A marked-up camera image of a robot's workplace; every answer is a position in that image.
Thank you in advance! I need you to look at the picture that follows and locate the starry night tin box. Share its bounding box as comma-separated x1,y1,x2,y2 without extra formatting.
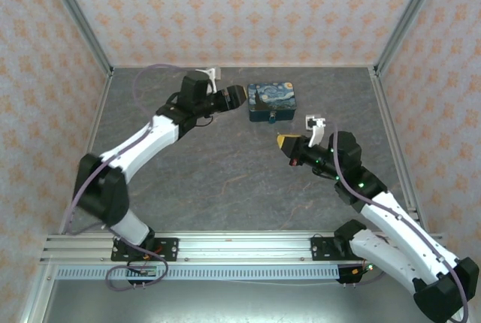
247,81,298,123

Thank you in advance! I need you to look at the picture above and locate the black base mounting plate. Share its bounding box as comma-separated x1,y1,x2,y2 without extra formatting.
110,237,180,263
310,234,364,263

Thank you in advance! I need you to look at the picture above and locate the aluminium floor rail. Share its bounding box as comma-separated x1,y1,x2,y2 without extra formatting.
58,69,115,234
370,67,428,228

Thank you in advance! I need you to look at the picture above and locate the wide aluminium mounting rail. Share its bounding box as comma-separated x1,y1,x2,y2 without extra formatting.
40,231,445,264

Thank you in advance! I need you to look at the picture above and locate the aluminium frame post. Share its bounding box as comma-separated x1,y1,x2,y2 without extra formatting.
374,0,450,75
39,0,114,76

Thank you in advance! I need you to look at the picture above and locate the grey slotted cable duct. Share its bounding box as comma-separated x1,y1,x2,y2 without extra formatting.
55,265,341,282

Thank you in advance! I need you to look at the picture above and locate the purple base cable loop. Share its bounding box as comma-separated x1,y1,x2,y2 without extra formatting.
104,247,169,291

